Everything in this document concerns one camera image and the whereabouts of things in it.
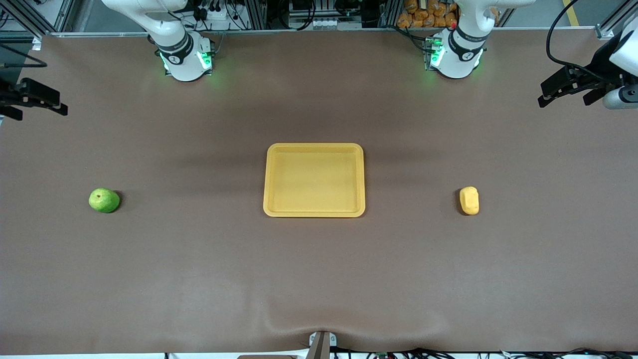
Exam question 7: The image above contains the yellow plastic tray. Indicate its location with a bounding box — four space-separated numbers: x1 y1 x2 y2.
263 143 366 218

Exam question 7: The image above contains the yellow potato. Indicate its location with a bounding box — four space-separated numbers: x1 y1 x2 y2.
459 186 480 216

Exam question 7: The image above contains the pile of orange bread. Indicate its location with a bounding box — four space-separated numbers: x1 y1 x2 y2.
397 0 500 28

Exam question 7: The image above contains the grey electronics box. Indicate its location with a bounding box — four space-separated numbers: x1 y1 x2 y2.
288 0 340 29

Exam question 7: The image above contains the aluminium table frame rail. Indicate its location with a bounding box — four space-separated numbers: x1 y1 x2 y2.
50 27 599 38

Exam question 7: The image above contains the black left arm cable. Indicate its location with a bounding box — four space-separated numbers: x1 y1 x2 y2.
546 0 610 83

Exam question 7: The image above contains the aluminium frame post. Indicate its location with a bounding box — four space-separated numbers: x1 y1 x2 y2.
247 0 268 29
384 0 402 28

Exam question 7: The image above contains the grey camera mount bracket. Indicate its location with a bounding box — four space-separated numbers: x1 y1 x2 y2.
308 331 337 359

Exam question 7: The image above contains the green apple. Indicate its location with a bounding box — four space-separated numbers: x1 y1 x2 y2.
88 187 121 214

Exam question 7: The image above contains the brown table mat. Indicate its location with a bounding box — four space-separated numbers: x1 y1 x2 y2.
0 27 638 355

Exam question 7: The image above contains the aluminium diagonal strut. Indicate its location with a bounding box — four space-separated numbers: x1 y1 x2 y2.
0 0 75 38
596 0 631 40

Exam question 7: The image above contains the white power strip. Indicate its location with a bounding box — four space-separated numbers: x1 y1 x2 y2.
197 0 235 20

